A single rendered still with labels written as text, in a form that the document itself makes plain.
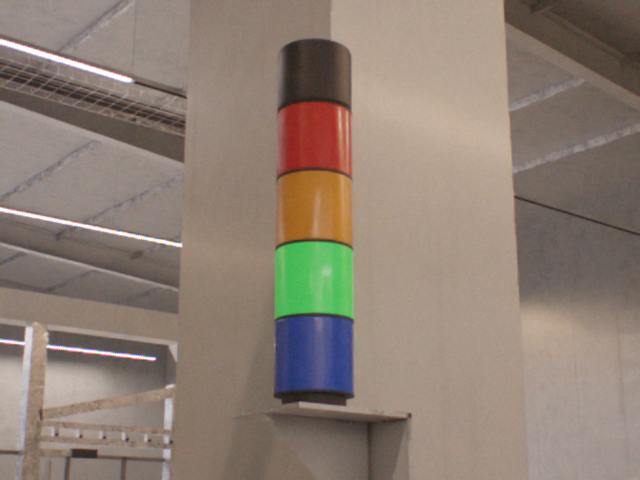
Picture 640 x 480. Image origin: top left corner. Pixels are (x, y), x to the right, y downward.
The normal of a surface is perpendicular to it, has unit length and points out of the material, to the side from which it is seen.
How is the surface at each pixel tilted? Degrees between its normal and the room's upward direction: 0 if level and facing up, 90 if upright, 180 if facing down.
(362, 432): 90
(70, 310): 90
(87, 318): 90
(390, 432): 90
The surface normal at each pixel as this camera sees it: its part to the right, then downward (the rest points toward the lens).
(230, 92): -0.77, -0.18
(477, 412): 0.63, -0.21
